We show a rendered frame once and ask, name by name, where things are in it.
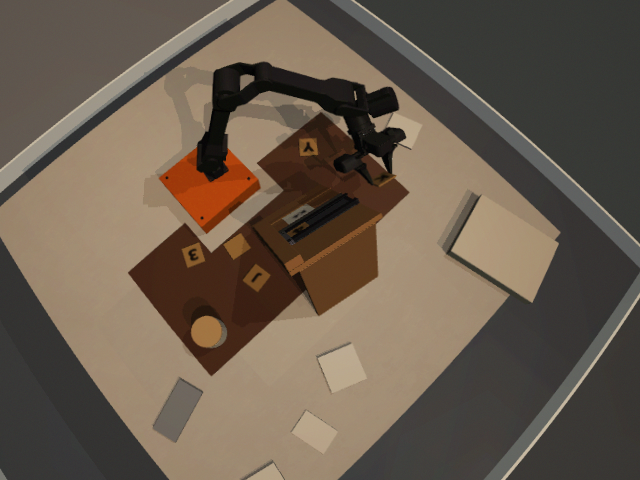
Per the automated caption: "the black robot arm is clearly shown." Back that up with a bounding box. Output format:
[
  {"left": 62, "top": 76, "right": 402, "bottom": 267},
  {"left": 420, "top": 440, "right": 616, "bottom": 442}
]
[{"left": 196, "top": 61, "right": 399, "bottom": 182}]

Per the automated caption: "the grey cylindrical canister with brown lid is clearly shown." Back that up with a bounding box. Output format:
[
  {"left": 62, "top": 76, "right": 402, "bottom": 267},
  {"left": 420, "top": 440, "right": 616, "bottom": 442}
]
[{"left": 191, "top": 316, "right": 227, "bottom": 349}]

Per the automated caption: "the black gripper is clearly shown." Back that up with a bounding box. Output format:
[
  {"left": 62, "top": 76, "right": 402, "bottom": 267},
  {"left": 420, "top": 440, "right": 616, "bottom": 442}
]
[{"left": 333, "top": 120, "right": 406, "bottom": 185}]

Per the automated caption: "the white paper ticket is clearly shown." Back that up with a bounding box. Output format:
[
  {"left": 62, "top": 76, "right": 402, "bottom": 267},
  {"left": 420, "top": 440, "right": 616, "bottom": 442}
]
[{"left": 282, "top": 203, "right": 314, "bottom": 224}]

